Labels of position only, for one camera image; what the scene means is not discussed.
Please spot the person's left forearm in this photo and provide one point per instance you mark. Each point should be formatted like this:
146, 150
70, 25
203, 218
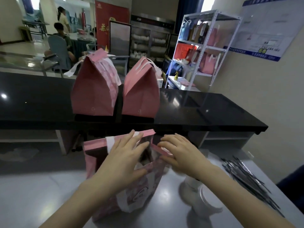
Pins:
78, 204

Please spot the red standing banner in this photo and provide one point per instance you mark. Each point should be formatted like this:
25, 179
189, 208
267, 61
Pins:
104, 18

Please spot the black framed sign board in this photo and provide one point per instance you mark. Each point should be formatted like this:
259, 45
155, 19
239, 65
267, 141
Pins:
120, 40

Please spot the white metal shelf rack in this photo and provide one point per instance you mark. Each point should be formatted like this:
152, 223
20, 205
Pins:
213, 48

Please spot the blue covered chair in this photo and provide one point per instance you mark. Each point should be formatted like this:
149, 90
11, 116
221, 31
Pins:
58, 53

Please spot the red gift bag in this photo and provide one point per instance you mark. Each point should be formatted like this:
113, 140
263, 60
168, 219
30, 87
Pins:
185, 51

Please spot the black reception counter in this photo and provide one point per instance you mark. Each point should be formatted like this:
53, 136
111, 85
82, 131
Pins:
201, 111

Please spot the person's left middle finger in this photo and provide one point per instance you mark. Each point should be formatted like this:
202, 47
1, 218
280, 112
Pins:
136, 141

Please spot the brown paper bag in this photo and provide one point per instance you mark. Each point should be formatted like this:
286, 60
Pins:
198, 32

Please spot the yellow figurine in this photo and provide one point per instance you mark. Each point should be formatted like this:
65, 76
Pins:
176, 75

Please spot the pile of silver packets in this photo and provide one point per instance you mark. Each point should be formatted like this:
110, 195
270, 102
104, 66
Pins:
249, 178

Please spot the person's right hand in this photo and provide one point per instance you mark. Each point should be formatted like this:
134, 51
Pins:
187, 159

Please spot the person's right thumb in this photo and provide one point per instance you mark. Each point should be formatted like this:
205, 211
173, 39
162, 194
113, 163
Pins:
167, 160

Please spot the person's left hand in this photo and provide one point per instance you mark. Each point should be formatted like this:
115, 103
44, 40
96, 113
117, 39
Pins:
118, 161

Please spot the pink bag with folded top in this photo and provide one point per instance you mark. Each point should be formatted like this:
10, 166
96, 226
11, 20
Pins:
141, 92

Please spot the small pink gift bag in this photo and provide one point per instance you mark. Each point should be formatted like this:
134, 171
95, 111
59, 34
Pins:
213, 36

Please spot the white fan base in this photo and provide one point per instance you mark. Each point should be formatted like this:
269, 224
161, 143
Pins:
204, 197

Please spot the person's right middle finger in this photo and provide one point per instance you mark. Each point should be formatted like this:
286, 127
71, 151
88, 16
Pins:
172, 139

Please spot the person's right forearm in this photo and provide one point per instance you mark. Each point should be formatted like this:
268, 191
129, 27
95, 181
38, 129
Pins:
242, 199

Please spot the dark blue chair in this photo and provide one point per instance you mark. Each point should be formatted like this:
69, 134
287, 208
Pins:
293, 185

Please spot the long table with dark legs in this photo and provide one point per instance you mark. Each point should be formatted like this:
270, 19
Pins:
35, 24

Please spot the white and blue wall poster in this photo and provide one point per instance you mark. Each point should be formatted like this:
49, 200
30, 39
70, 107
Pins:
266, 28

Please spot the blue gift bag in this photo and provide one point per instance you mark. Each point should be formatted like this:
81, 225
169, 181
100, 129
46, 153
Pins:
186, 30

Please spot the stainless steel dish cabinet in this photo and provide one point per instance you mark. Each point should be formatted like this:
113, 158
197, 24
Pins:
152, 40

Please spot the pink patterned paper gift bag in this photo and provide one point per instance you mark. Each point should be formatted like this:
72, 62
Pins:
140, 194

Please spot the person's left thumb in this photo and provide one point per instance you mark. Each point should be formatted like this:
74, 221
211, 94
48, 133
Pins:
140, 173

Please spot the round table with blue cloth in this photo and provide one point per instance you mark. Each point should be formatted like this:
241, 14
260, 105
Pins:
82, 43

